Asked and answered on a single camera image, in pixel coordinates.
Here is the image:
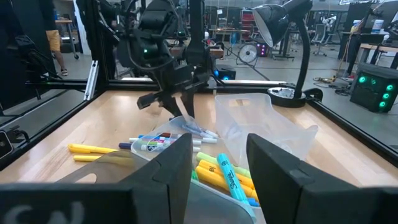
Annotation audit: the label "computer tower green lights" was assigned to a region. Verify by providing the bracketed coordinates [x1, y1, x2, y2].
[349, 63, 398, 113]

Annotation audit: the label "cyan highlighter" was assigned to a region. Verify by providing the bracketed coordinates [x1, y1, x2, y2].
[216, 153, 250, 206]

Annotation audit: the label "black aluminium table frame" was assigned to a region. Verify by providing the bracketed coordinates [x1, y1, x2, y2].
[0, 0, 398, 171]

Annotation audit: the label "light green highlighter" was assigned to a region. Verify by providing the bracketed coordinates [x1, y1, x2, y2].
[195, 151, 252, 179]

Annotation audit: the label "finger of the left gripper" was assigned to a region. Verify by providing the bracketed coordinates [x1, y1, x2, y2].
[160, 93, 183, 116]
[182, 88, 197, 118]

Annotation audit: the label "round floor fan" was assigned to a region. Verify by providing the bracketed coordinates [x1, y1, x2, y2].
[238, 42, 259, 65]

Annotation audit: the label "silver aluminium extrusion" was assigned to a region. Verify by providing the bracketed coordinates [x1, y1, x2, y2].
[83, 60, 100, 101]

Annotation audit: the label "person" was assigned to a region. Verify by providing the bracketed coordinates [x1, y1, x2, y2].
[45, 29, 68, 77]

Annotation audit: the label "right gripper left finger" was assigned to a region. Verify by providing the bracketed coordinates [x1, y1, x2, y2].
[132, 133, 193, 224]

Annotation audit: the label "navy dry-erase marker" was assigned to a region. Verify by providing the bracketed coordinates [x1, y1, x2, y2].
[119, 142, 202, 154]

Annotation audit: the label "dark grey translucent bin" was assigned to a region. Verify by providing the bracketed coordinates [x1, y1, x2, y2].
[57, 151, 259, 224]

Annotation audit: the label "orange highlighter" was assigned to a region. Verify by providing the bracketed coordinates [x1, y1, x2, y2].
[198, 159, 255, 190]
[195, 166, 259, 202]

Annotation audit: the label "clear plastic bin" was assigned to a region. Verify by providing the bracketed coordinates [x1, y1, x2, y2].
[130, 115, 268, 224]
[214, 92, 320, 161]

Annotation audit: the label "blue dry-erase marker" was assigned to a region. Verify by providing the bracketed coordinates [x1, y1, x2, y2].
[182, 124, 215, 139]

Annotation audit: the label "green dry-erase marker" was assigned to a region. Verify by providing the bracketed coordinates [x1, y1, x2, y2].
[136, 140, 203, 149]

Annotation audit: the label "black box blue light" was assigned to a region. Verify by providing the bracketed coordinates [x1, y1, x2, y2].
[213, 64, 237, 81]

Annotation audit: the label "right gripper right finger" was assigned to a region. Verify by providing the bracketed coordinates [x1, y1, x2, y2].
[247, 133, 346, 224]

